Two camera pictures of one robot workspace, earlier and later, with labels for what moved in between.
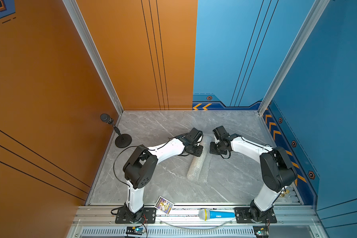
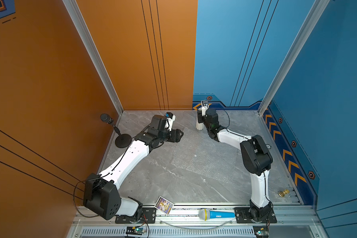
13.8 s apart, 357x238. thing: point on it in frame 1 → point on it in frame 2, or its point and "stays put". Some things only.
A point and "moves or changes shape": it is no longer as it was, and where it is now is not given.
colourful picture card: [164, 205] stays put
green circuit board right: [262, 231] stays put
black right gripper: [212, 150] → [200, 116]
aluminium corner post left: [75, 13] stays put
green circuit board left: [135, 230] stays put
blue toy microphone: [206, 214] stays put
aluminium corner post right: [313, 16] stays put
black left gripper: [200, 151] → [175, 135]
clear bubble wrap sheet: [200, 167] moves or changes shape
